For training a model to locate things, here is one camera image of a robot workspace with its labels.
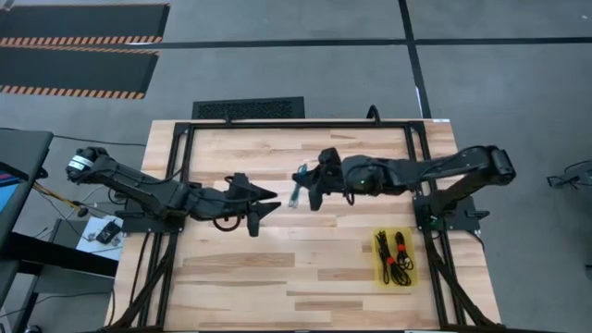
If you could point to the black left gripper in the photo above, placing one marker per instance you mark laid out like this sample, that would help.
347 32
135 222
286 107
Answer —
222 205

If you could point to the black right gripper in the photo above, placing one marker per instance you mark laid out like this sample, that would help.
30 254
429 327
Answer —
338 176

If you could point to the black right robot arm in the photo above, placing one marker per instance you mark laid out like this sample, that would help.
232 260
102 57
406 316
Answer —
462 163

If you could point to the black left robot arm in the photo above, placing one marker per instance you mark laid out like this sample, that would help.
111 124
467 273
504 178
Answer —
139 187

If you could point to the black floor vent grille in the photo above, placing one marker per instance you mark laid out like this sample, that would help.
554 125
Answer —
250 108

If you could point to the yellow translucent plastic tray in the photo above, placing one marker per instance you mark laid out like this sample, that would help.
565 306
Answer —
380 277

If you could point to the small black device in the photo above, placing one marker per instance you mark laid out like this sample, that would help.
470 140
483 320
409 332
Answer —
108 232

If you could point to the white box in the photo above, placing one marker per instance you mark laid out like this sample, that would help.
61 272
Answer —
90 242

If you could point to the black hazard-striped floor mat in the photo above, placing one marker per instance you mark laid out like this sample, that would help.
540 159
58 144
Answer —
74 69
83 20

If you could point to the grey side desk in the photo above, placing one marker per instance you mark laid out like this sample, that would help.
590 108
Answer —
18 148

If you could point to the blue-lit monitor screen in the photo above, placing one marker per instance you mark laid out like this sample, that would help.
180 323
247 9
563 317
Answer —
5 189

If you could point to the black aluminium table frame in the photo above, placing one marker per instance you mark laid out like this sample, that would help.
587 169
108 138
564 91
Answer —
300 125

